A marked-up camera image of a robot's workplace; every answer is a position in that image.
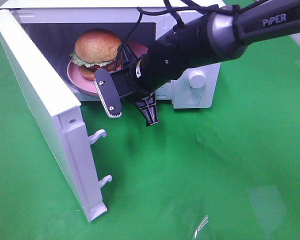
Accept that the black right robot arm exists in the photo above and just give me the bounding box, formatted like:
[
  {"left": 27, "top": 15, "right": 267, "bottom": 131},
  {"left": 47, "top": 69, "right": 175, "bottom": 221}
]
[{"left": 102, "top": 0, "right": 300, "bottom": 125}]

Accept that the round door release button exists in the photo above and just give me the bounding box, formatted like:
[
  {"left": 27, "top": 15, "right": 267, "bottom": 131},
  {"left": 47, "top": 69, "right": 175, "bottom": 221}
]
[{"left": 185, "top": 94, "right": 201, "bottom": 106}]

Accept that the lower white microwave knob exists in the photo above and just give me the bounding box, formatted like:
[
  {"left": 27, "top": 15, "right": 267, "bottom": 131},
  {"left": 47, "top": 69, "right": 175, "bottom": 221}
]
[{"left": 188, "top": 70, "right": 207, "bottom": 89}]

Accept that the white microwave oven body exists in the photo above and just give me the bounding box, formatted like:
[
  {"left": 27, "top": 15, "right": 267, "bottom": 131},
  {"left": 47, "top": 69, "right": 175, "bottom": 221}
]
[{"left": 0, "top": 0, "right": 221, "bottom": 113}]

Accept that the white microwave door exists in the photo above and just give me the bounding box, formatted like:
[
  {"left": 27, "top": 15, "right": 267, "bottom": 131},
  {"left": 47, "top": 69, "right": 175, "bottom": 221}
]
[{"left": 0, "top": 9, "right": 112, "bottom": 221}]

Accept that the pink round plate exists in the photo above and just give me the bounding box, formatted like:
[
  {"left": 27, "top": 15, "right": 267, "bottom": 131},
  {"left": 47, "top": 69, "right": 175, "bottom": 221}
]
[{"left": 66, "top": 41, "right": 148, "bottom": 102}]

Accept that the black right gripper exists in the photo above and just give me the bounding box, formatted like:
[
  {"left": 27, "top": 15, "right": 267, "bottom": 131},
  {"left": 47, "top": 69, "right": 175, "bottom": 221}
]
[{"left": 114, "top": 44, "right": 159, "bottom": 125}]

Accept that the clear tape strip front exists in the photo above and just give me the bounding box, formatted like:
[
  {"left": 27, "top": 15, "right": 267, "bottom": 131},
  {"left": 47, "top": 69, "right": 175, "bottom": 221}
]
[{"left": 171, "top": 200, "right": 210, "bottom": 239}]

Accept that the burger with lettuce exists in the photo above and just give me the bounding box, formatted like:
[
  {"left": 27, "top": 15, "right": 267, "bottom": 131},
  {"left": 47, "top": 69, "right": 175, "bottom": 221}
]
[{"left": 70, "top": 28, "right": 123, "bottom": 81}]

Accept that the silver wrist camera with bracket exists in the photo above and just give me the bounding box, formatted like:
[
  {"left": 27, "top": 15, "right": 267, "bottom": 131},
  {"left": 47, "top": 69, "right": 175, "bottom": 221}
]
[{"left": 94, "top": 67, "right": 136, "bottom": 118}]

